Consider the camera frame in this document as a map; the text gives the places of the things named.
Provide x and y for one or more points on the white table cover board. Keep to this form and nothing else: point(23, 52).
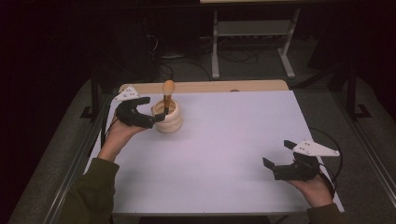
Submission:
point(211, 174)

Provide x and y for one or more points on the beige ribbed cup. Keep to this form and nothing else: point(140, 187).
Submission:
point(169, 123)

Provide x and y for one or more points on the white metal stand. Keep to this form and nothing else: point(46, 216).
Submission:
point(214, 62)

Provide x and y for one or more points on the person's left hand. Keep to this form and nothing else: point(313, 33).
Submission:
point(120, 137)

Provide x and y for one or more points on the black metal stand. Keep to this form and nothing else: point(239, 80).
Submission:
point(94, 93)
point(352, 93)

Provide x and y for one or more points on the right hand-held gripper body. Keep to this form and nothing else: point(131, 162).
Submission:
point(295, 171)

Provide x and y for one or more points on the wooden table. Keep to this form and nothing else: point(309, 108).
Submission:
point(218, 86)

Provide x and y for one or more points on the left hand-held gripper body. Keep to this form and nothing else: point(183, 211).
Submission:
point(134, 116)

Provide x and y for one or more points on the person's right hand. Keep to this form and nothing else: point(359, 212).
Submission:
point(314, 191)

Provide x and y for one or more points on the metal frame rail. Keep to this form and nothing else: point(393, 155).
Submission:
point(73, 171)
point(370, 149)

